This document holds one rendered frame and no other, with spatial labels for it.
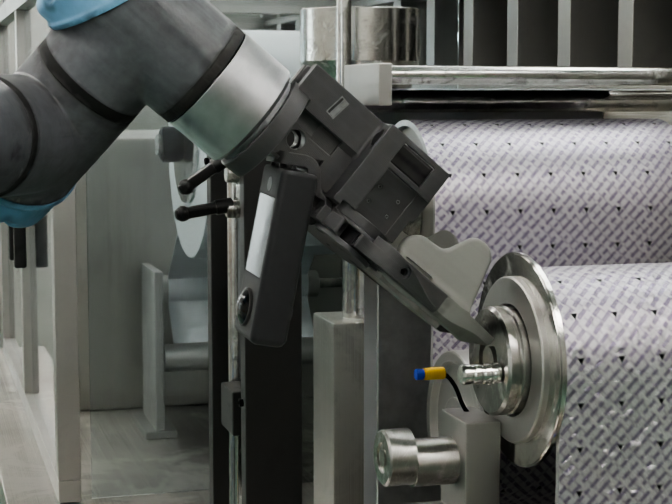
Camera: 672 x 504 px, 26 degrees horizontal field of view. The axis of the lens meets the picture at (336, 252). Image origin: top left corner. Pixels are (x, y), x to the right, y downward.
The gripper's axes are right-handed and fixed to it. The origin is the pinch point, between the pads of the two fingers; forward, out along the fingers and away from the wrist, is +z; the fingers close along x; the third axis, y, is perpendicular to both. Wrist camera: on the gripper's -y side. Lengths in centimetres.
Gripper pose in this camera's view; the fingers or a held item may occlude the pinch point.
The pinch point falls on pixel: (458, 334)
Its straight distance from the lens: 99.6
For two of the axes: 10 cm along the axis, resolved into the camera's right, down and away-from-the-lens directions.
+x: -2.8, -1.0, 9.5
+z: 7.3, 6.2, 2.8
